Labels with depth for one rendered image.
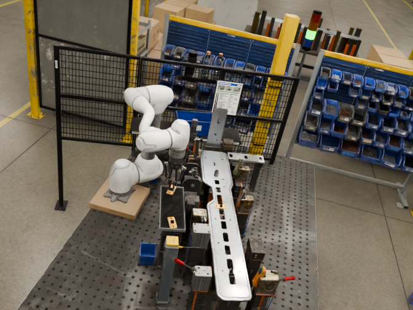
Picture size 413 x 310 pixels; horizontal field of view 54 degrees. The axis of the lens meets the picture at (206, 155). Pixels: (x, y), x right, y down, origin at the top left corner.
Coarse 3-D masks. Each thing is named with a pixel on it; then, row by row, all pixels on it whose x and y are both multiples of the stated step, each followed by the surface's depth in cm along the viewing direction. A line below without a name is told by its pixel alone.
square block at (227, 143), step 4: (224, 140) 322; (228, 140) 323; (232, 140) 324; (224, 144) 320; (228, 144) 320; (232, 144) 320; (224, 148) 322; (228, 148) 322; (232, 148) 322; (224, 152) 324
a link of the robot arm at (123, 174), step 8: (120, 160) 284; (112, 168) 282; (120, 168) 279; (128, 168) 281; (136, 168) 288; (112, 176) 281; (120, 176) 279; (128, 176) 282; (136, 176) 287; (112, 184) 284; (120, 184) 283; (128, 184) 286; (120, 192) 287
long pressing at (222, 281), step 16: (208, 160) 305; (224, 160) 309; (208, 176) 288; (224, 176) 292; (224, 192) 276; (208, 208) 258; (240, 240) 239; (224, 256) 226; (240, 256) 228; (224, 272) 217; (240, 272) 218; (224, 288) 208; (240, 288) 210
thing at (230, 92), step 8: (216, 80) 324; (224, 80) 323; (216, 88) 326; (224, 88) 327; (232, 88) 327; (240, 88) 328; (224, 96) 331; (232, 96) 331; (240, 96) 332; (224, 104) 335; (232, 104) 335; (232, 112) 339
